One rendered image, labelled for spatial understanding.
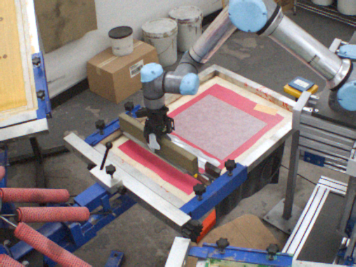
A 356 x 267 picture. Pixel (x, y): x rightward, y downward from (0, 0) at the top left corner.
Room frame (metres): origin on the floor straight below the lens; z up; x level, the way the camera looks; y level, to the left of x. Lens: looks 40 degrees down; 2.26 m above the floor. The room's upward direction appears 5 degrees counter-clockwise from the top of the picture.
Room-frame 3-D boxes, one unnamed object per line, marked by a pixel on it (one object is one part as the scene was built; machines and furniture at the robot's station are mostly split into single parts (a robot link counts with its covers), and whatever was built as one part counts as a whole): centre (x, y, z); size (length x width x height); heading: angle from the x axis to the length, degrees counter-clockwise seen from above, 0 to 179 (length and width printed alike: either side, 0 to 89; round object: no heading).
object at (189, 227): (1.04, 0.00, 1.02); 0.07 x 0.06 x 0.07; 132
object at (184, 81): (1.40, -0.02, 1.35); 0.11 x 0.11 x 0.08; 72
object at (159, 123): (1.41, 0.08, 1.19); 0.09 x 0.08 x 0.12; 42
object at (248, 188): (1.50, -0.26, 0.79); 0.46 x 0.09 x 0.33; 132
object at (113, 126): (1.65, 0.27, 0.97); 0.30 x 0.05 x 0.07; 132
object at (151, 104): (1.42, 0.08, 1.27); 0.08 x 0.08 x 0.05
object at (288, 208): (1.89, -0.59, 0.48); 0.22 x 0.22 x 0.96; 42
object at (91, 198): (1.23, 0.32, 1.02); 0.17 x 0.06 x 0.05; 132
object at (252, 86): (1.60, -0.09, 0.97); 0.79 x 0.58 x 0.04; 132
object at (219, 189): (1.24, -0.10, 0.97); 0.30 x 0.05 x 0.07; 132
